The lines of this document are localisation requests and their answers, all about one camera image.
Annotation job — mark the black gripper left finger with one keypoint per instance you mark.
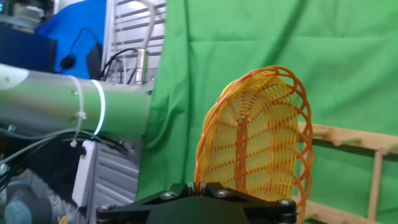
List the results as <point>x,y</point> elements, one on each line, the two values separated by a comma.
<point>130,211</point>

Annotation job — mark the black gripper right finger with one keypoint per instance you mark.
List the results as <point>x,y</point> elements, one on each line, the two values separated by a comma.
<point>267,211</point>

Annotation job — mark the yellow orange woven basket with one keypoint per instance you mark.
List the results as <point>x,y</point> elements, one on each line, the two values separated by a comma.
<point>264,146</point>

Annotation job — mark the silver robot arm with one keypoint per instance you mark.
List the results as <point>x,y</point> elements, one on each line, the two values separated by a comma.
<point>46,102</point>

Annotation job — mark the wooden peg dish rack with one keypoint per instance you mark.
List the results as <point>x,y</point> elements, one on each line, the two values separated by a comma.
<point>377,174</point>

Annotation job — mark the black power adapter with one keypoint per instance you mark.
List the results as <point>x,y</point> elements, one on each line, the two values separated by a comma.
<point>94,62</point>

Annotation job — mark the black computer mouse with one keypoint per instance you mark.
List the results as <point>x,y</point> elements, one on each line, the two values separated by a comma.
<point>68,61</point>

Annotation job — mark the green cloth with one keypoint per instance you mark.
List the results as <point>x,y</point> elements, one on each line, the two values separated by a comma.
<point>248,37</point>

